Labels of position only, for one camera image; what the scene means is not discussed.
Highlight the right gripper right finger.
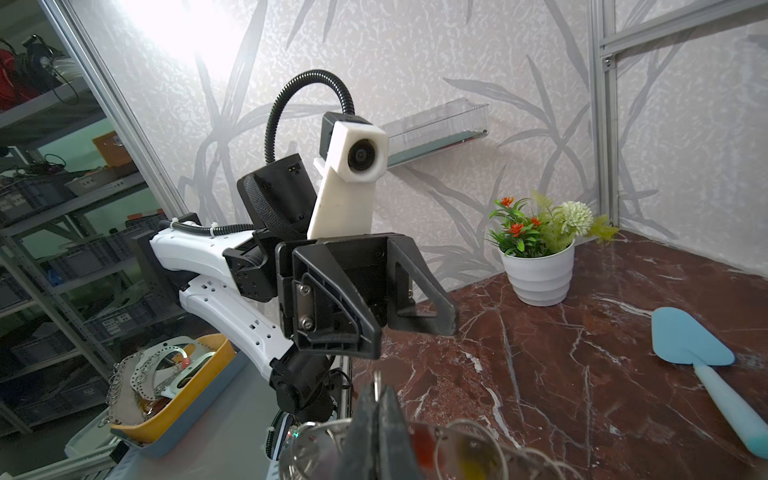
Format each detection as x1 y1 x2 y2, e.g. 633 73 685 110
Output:
377 386 424 480

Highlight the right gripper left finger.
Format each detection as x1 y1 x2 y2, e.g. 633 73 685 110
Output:
335 386 379 480

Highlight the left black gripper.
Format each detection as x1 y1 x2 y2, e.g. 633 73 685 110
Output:
275 234 458 360

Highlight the red tagged key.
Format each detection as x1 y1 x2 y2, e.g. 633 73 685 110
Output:
411 424 440 473

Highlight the round metal key organizer ring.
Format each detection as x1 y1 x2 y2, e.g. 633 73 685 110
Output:
277 418 577 480

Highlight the yellow tagged key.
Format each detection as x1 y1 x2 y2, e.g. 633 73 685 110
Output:
456 441 497 479

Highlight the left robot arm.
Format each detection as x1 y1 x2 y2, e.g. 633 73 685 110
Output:
134 69 458 423

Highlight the potted flower plant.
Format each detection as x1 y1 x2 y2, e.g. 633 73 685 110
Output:
489 191 619 307

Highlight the yellow tray with rings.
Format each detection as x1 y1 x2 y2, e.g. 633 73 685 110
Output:
105 334 235 444

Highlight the metal storage shelving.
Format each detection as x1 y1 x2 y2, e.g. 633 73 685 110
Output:
1 35 184 435

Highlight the light blue trowel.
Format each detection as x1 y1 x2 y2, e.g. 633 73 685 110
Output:
651 307 767 459

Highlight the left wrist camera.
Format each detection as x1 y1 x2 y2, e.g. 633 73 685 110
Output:
307 112 389 240

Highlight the clear acrylic wall shelf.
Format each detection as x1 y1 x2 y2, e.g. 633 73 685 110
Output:
382 98 489 168

